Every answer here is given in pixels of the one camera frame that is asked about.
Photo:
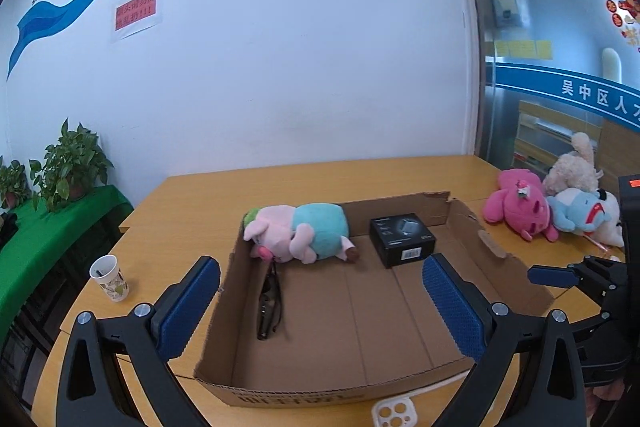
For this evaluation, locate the pink pen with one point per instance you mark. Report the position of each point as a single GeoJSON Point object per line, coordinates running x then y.
{"type": "Point", "coordinates": [597, 243]}

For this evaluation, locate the patterned paper cup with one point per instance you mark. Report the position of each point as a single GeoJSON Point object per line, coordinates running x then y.
{"type": "Point", "coordinates": [112, 282]}

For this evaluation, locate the white plush toy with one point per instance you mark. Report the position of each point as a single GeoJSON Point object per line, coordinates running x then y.
{"type": "Point", "coordinates": [612, 222]}

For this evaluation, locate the red and white wall notice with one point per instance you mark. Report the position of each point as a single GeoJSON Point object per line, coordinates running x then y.
{"type": "Point", "coordinates": [135, 14]}

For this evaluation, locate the black object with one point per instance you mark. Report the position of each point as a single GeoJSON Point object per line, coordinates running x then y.
{"type": "Point", "coordinates": [7, 229]}

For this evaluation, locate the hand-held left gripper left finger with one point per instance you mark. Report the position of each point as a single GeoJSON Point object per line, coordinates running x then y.
{"type": "Point", "coordinates": [187, 302]}

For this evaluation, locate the large potted green plant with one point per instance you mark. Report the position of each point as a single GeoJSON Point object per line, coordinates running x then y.
{"type": "Point", "coordinates": [70, 157]}

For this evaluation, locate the small black product box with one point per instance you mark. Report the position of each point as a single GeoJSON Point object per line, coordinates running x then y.
{"type": "Point", "coordinates": [400, 237]}

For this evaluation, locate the blue glass banner stripe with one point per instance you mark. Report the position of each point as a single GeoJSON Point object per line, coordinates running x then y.
{"type": "Point", "coordinates": [550, 82]}

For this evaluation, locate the white cylinder lamp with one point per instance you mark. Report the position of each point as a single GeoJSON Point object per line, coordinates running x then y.
{"type": "Point", "coordinates": [611, 64]}

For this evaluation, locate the blue and red plush toy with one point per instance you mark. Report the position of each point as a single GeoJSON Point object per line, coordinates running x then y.
{"type": "Point", "coordinates": [575, 207]}

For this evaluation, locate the red window decorations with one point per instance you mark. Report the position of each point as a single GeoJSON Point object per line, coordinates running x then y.
{"type": "Point", "coordinates": [622, 7]}

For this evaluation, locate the brown cardboard box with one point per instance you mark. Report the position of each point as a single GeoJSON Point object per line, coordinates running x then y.
{"type": "Point", "coordinates": [350, 317]}

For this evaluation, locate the grey metal door frame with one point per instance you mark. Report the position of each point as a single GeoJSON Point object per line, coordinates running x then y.
{"type": "Point", "coordinates": [475, 57]}

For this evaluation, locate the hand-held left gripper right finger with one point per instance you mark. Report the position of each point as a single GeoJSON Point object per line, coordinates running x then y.
{"type": "Point", "coordinates": [452, 307]}

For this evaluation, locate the wooden desk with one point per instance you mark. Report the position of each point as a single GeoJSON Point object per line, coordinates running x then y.
{"type": "Point", "coordinates": [200, 197]}

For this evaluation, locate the black glasses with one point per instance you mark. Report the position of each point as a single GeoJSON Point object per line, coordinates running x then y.
{"type": "Point", "coordinates": [267, 307]}

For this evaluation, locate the pink bear plush toy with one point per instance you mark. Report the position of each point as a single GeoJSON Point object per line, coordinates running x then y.
{"type": "Point", "coordinates": [515, 202]}

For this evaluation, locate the cream rabbit plush toy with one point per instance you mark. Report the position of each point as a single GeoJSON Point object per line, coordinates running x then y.
{"type": "Point", "coordinates": [570, 172]}

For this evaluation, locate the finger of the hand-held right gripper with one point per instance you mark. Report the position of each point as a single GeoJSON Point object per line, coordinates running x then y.
{"type": "Point", "coordinates": [550, 276]}

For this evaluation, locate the pink and teal pig plush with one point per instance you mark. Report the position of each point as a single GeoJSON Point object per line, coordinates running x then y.
{"type": "Point", "coordinates": [310, 227]}

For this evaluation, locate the small potted green plant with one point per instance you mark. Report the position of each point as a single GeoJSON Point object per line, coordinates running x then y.
{"type": "Point", "coordinates": [12, 179]}

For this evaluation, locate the row of yellow sticky notes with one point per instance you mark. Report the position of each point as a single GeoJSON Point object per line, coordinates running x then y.
{"type": "Point", "coordinates": [520, 48]}

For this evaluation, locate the wooden cabinet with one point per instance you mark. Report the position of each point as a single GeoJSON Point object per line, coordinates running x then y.
{"type": "Point", "coordinates": [530, 132]}

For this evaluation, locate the green covered side table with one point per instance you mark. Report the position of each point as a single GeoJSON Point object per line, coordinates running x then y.
{"type": "Point", "coordinates": [30, 247]}

